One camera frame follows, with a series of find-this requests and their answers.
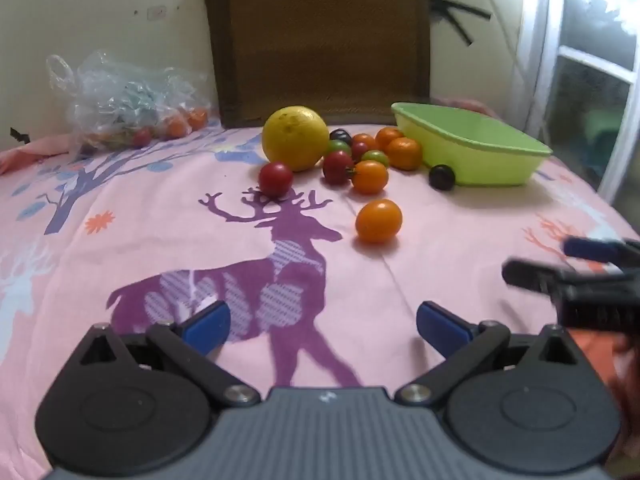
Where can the large yellow citrus fruit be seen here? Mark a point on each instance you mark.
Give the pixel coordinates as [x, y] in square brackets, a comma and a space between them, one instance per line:
[295, 136]

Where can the person's right hand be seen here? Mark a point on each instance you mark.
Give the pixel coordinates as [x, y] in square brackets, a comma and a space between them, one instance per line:
[623, 461]

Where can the small green orange tomato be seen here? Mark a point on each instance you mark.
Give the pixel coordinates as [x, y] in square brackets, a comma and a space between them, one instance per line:
[375, 156]

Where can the pink deer print bedsheet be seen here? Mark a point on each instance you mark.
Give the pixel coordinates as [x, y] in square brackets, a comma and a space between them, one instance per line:
[152, 234]

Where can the red cherry tomato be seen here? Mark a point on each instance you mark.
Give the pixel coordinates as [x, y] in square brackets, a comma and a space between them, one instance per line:
[275, 179]

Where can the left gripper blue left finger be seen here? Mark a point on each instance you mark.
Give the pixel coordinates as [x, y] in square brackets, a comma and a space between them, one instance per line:
[185, 347]

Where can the small orange tomato back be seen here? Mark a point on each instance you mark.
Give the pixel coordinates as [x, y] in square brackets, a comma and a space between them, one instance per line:
[365, 138]

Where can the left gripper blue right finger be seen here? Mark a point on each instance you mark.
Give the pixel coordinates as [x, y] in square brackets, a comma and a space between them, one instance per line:
[468, 350]

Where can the clear plastic bag of fruit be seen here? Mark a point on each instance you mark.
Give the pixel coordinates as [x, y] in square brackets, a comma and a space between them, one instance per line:
[114, 106]

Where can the orange mandarin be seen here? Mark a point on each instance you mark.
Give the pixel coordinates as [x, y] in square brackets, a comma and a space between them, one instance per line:
[404, 154]
[386, 136]

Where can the small red tomato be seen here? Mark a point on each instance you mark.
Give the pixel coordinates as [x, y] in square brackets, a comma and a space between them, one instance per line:
[358, 150]

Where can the orange mandarin back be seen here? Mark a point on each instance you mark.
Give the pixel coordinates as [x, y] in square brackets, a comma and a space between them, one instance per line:
[386, 136]

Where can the dark red tomato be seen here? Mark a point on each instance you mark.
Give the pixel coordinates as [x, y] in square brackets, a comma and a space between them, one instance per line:
[337, 167]

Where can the white window frame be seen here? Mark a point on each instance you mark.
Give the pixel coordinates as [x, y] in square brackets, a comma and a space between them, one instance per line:
[580, 62]

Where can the black tape cross on wall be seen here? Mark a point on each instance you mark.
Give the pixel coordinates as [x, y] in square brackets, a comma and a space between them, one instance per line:
[443, 10]

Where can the dark purple tomato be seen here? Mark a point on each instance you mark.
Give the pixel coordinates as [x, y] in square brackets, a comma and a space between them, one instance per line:
[341, 135]
[442, 178]

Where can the dark purple tomato back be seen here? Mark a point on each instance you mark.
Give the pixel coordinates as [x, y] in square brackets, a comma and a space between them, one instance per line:
[341, 135]

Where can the green plastic basin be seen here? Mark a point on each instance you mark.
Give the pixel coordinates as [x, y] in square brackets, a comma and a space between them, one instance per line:
[479, 150]

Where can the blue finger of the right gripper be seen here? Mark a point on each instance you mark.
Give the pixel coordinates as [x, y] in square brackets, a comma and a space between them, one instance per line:
[603, 251]
[536, 277]

